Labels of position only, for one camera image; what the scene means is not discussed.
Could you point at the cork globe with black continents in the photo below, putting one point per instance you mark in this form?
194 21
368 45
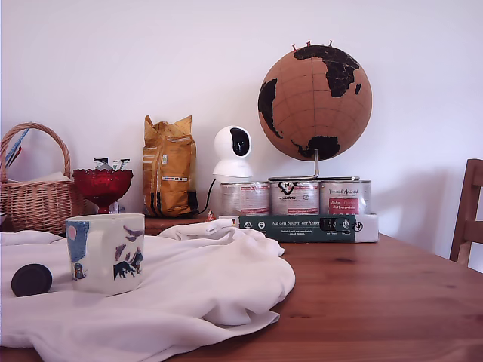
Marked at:
309 109

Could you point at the white cloth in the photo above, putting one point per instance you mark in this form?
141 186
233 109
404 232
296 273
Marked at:
181 286

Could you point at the small red white pyramid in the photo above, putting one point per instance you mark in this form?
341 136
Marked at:
210 217

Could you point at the red glass footed bowl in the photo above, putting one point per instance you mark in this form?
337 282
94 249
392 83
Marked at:
102 184

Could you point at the white paper sachet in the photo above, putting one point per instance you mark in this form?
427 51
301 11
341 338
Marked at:
101 163
121 163

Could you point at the wooden chair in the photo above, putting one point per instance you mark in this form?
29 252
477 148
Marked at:
471 211

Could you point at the white paper sheet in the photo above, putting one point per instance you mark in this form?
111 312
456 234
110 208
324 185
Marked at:
41 177

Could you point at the red pen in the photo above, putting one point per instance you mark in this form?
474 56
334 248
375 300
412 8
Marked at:
14 155

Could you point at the cardboard tray with green label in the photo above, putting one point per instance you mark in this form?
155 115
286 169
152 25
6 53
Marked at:
302 228

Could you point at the blue striped stick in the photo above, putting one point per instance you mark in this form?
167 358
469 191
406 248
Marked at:
18 144

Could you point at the yellow coffee bag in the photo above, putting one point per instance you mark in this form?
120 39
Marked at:
168 169

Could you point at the white mug with blue print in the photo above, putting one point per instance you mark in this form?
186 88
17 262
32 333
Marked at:
109 252

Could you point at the tin can red name label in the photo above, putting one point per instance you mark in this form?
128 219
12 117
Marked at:
345 198

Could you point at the grey coffee capsule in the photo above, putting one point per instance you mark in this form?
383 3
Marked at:
31 281

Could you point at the metal globe stand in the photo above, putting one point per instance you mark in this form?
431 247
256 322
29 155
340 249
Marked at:
316 166

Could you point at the tin can black logo label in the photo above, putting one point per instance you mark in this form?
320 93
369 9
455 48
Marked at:
294 198

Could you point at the tin can red white label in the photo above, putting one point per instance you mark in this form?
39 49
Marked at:
245 198

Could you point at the white dome security camera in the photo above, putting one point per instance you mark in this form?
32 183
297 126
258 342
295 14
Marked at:
226 145

